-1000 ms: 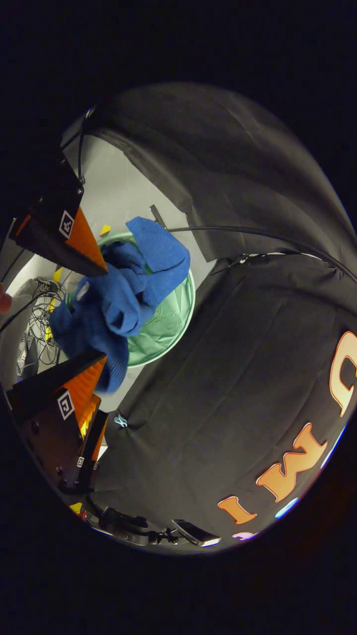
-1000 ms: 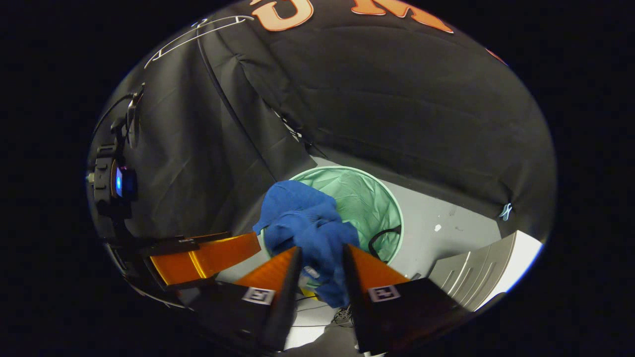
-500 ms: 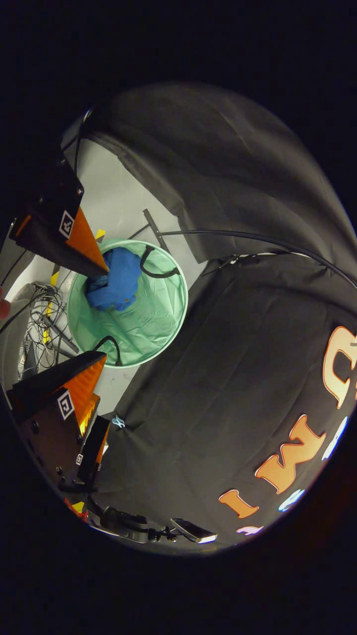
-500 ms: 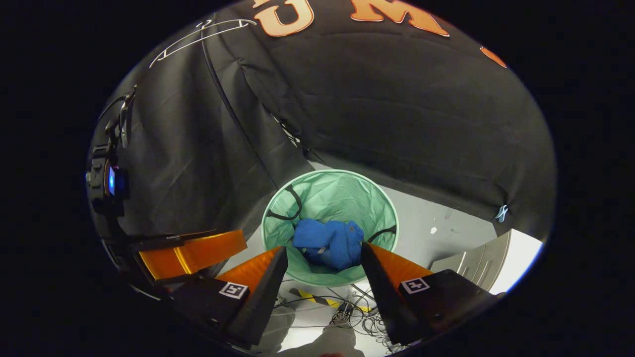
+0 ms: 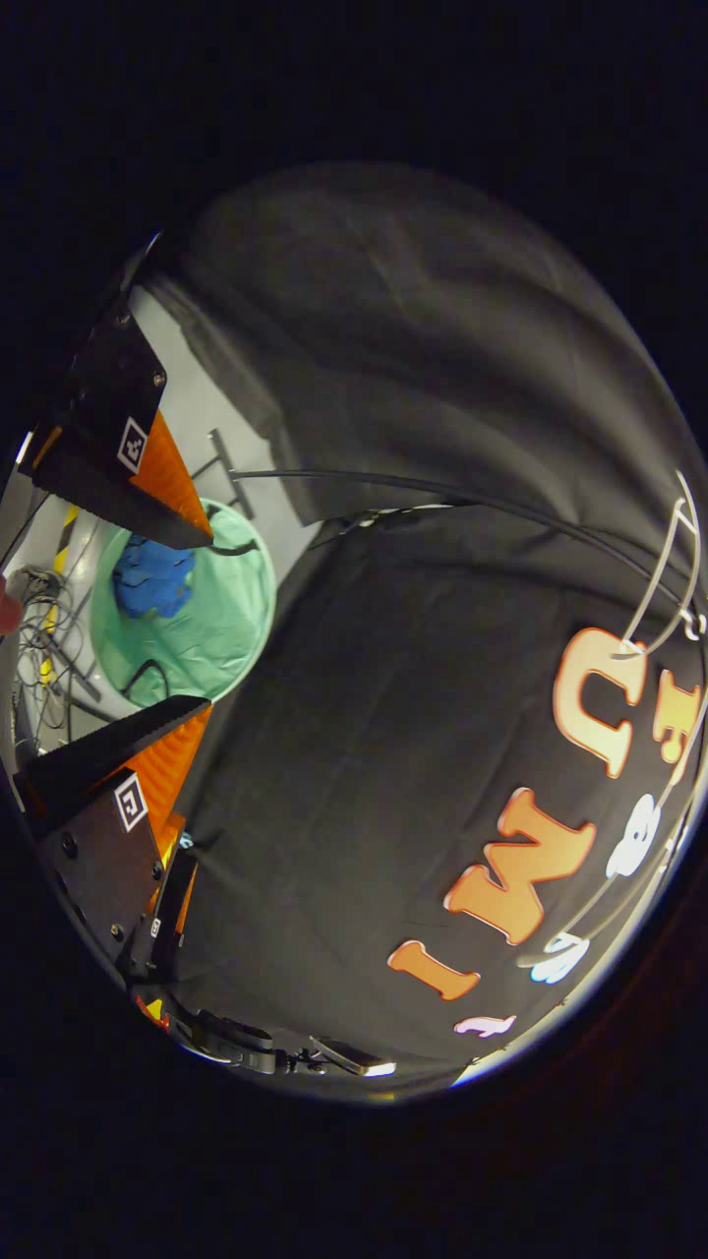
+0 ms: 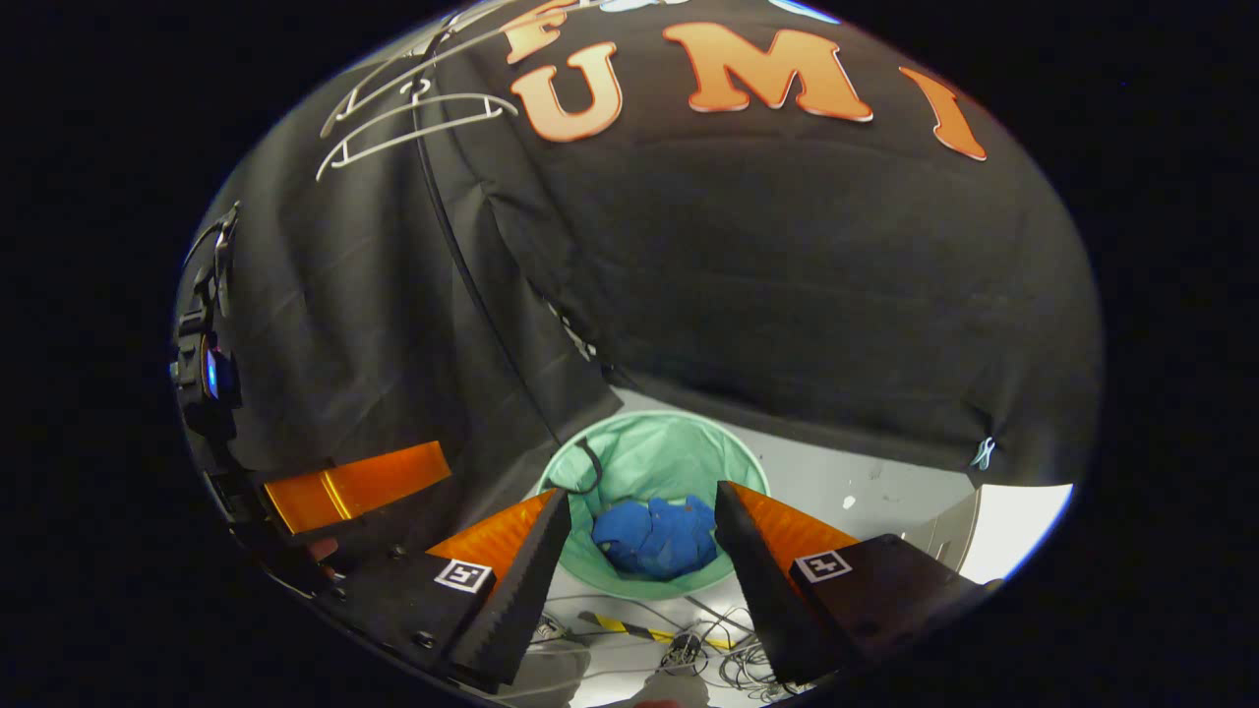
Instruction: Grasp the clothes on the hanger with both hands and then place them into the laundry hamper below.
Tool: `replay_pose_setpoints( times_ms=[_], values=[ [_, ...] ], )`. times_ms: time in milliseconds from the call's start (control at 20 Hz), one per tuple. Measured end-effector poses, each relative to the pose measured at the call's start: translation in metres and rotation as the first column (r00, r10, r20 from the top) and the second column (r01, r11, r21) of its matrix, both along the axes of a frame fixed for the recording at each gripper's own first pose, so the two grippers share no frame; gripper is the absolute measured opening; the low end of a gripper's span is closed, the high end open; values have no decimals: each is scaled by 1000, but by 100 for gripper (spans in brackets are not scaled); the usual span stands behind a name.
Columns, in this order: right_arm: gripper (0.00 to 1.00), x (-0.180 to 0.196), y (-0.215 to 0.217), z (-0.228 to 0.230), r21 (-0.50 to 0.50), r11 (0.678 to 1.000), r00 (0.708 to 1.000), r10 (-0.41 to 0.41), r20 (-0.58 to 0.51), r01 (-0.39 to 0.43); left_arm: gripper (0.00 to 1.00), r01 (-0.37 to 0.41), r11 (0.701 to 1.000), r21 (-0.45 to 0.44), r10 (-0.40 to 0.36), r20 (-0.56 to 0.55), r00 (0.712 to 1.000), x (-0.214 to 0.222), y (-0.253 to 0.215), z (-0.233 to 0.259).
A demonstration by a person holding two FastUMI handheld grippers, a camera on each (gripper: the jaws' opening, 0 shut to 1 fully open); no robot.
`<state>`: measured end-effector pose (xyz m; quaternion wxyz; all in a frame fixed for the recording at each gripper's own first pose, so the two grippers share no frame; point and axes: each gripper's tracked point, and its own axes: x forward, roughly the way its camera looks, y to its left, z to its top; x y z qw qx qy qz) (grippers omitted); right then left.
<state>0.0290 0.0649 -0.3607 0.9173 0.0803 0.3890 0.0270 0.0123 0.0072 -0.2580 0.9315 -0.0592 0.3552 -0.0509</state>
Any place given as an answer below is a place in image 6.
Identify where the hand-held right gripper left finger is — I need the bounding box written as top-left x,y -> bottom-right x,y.
325,487 -> 573,694

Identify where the white cabinet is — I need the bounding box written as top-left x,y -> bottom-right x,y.
905,482 -> 1075,588

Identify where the blue corduroy jacket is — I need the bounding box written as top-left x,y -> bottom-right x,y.
590,495 -> 719,581

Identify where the green fabric laundry hamper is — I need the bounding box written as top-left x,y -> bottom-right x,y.
536,410 -> 770,603

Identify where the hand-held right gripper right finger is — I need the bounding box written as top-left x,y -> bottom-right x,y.
714,480 -> 1002,687

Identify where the tangle of floor cables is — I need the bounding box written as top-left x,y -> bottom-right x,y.
526,590 -> 788,705

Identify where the yellow black striped strip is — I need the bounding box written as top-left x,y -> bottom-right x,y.
578,610 -> 737,652

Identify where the white plastic clothes hanger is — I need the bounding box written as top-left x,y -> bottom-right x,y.
315,91 -> 520,183

